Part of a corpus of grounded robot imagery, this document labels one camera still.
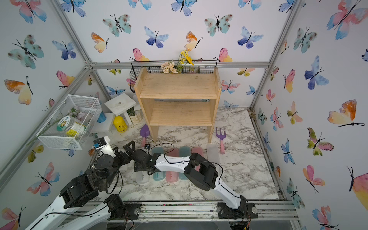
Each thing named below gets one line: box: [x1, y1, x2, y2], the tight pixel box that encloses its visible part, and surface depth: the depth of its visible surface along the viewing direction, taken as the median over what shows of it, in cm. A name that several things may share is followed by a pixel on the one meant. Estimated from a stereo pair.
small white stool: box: [103, 92, 138, 132], surface depth 95 cm
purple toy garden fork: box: [215, 126, 227, 155], surface depth 103 cm
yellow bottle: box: [113, 115, 128, 133], surface depth 98 cm
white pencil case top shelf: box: [135, 171, 150, 183], surface depth 84 cm
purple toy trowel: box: [139, 124, 151, 148], surface depth 109 cm
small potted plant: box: [126, 106, 143, 126], surface depth 109 cm
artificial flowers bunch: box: [161, 49, 195, 74], surface depth 84 cm
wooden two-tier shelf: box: [134, 67, 222, 144], surface depth 79 cm
